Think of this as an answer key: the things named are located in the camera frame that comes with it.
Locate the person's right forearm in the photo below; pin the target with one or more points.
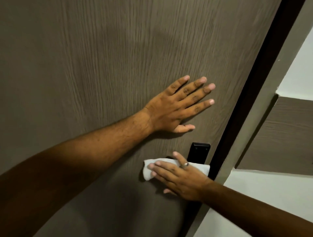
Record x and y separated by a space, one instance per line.
256 214

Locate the black door lock plate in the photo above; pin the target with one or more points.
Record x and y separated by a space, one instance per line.
199 152

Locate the white wet wipe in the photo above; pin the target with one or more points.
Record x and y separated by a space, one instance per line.
203 168

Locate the brown wooden wall panel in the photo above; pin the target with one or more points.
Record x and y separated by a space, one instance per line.
286 136

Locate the person's left forearm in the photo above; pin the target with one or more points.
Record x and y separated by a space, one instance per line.
73 166

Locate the person's right hand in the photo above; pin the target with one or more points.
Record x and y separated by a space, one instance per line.
185 182

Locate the person's left hand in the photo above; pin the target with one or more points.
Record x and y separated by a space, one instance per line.
166 110

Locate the brown wooden door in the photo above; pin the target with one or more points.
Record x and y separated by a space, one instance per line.
97 48

